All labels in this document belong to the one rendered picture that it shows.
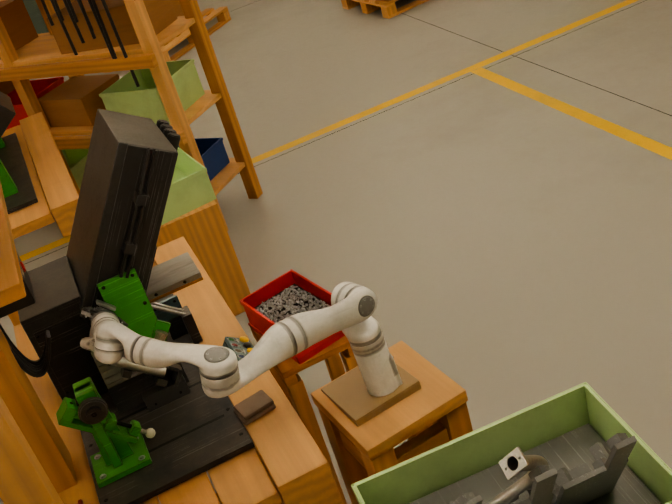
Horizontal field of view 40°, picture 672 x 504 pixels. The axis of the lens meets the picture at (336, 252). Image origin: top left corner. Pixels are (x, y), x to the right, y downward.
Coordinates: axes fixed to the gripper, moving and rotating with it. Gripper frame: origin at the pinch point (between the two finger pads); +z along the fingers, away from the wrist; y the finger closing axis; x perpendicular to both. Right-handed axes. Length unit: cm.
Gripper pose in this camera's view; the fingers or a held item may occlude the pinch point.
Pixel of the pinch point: (102, 313)
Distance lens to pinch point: 264.4
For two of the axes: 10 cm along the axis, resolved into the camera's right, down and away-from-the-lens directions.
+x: -4.1, 9.1, 0.3
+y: -8.6, -3.8, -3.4
